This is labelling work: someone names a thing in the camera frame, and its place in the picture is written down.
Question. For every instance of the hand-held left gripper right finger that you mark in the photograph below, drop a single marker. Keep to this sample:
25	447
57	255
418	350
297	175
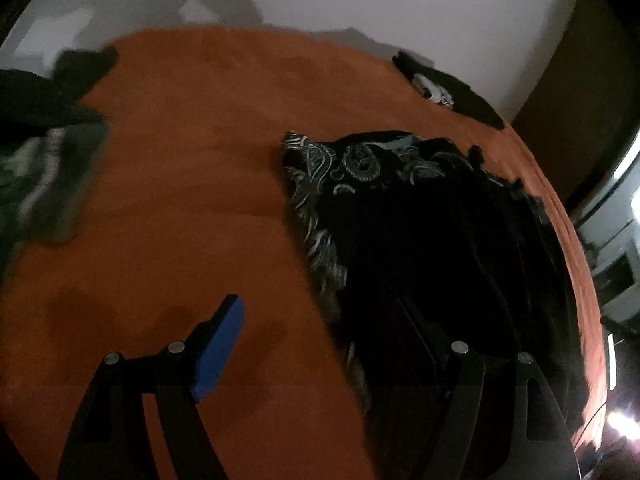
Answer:
465	410

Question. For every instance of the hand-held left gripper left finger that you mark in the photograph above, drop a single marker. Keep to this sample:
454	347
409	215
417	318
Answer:
220	355

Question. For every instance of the black paisley print cloth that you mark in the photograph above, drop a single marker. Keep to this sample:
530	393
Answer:
425	235

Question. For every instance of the pile of dark clothes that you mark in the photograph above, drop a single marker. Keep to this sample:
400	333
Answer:
40	105

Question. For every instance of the orange blanket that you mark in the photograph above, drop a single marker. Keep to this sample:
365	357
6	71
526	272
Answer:
200	160

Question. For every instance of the folded black garment white print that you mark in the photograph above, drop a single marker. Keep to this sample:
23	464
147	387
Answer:
470	97

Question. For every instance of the brown wooden wardrobe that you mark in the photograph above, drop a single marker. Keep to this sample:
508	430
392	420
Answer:
565	110

